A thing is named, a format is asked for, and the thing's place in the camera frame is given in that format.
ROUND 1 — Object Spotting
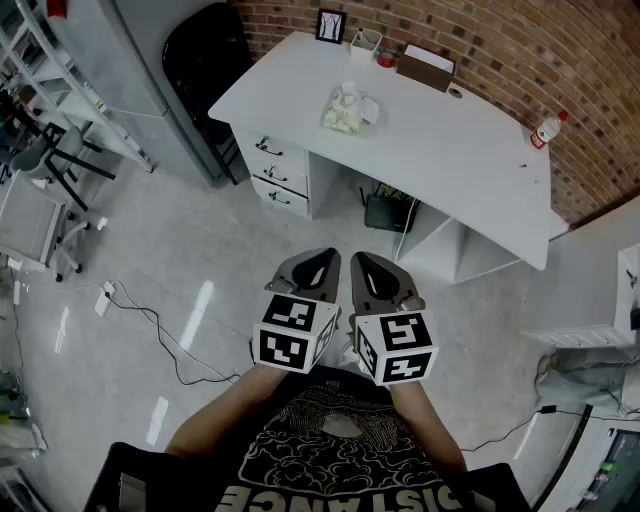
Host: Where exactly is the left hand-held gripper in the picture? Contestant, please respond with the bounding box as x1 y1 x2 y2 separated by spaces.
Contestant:
251 247 344 375

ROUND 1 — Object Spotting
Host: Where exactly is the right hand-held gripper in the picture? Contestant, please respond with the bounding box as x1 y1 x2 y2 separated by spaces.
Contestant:
349 251 440 388

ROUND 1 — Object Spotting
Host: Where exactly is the person's left forearm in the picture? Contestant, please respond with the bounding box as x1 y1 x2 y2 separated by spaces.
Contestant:
164 363 287 459

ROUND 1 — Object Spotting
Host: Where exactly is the person's right forearm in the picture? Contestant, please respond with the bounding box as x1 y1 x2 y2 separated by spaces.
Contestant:
387 382 469 474

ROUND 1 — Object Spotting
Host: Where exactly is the black router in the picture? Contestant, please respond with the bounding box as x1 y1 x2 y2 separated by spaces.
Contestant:
358 187 417 234

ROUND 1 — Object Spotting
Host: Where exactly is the white desk drawer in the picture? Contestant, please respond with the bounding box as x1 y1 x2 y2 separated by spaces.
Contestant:
251 174 310 218
243 152 308 194
234 124 307 169

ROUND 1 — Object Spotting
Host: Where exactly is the white desk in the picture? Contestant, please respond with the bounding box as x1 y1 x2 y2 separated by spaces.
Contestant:
207 30 571 287

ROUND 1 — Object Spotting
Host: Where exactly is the black printed t-shirt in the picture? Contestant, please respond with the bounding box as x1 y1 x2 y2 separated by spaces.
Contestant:
82 364 531 512

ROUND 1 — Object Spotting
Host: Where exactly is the white slatted rack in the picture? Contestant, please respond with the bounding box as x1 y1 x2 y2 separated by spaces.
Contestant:
519 323 629 349

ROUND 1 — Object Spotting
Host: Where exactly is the white power strip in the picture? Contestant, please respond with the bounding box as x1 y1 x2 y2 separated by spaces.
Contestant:
93 280 119 318

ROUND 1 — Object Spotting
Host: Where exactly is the brown wooden box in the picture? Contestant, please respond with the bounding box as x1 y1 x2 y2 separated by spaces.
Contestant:
395 43 457 94

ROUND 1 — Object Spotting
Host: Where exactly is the grey bag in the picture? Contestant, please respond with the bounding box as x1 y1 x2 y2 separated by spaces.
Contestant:
534 349 640 417

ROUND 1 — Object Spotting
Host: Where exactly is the clear red-label water bottle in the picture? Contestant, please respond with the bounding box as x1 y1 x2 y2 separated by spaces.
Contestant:
529 110 570 150

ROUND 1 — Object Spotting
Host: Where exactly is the white pen holder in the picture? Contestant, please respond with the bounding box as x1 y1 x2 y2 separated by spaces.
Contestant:
349 28 384 64

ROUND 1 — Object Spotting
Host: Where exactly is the black folding chair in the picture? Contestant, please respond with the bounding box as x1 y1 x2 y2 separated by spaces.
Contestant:
162 2 254 187

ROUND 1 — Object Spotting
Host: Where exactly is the white side cabinet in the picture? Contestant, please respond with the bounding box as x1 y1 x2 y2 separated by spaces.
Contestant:
615 243 640 347

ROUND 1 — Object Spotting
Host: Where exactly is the grey partition panel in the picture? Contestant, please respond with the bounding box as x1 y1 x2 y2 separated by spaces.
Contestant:
49 0 227 184

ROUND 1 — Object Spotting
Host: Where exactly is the white rolling chair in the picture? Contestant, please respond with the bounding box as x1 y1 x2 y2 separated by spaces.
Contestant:
0 169 94 284

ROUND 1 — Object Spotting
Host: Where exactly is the grey chair with black legs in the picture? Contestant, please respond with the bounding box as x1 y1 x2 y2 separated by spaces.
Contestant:
9 122 118 212

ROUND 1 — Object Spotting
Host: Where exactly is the white metal shelf rack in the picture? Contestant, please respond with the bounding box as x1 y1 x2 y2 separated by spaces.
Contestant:
0 0 156 174

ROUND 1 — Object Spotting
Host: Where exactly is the white cable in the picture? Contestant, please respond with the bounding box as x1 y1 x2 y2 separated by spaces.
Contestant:
394 197 419 264

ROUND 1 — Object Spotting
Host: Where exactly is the black floor cable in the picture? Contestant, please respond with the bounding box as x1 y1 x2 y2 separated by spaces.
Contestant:
112 282 242 388

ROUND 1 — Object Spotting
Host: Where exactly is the black adapter cable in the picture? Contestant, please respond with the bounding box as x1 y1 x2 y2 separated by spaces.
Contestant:
459 407 592 454

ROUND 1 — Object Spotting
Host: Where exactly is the black picture frame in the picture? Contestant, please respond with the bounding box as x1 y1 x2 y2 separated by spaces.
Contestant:
315 8 348 45

